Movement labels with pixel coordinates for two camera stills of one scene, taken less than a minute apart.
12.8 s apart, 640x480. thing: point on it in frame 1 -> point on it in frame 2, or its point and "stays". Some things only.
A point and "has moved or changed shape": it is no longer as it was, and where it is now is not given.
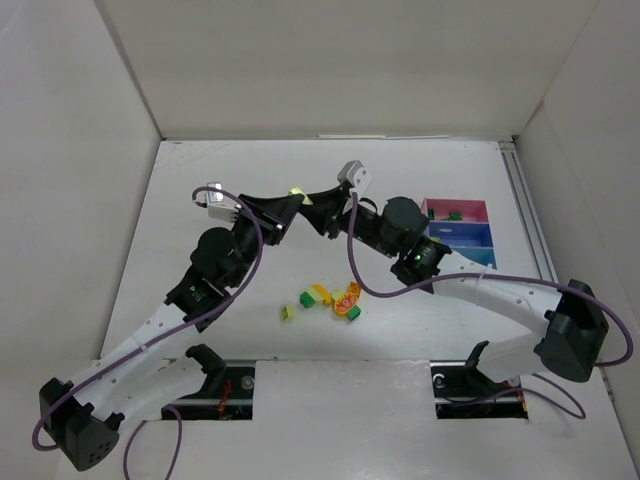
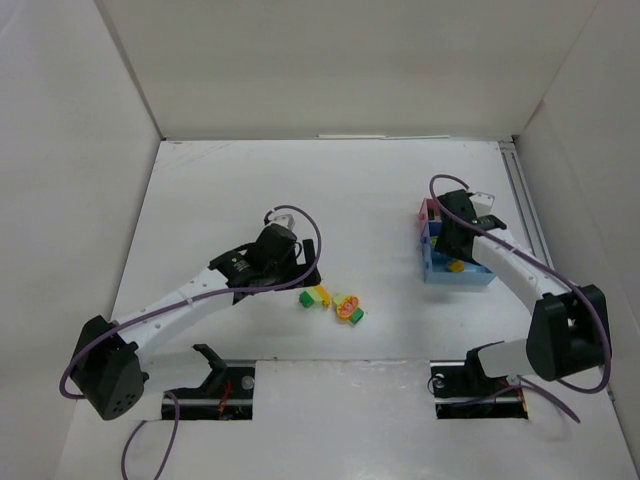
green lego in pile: [306, 299] stays
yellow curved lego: [324, 294] stays
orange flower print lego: [343, 304] stays
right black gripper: [336, 216] -> [455, 242]
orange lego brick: [354, 288] has moved or changed shape
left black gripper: [267, 222] -> [304, 264]
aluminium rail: [541, 255] stays
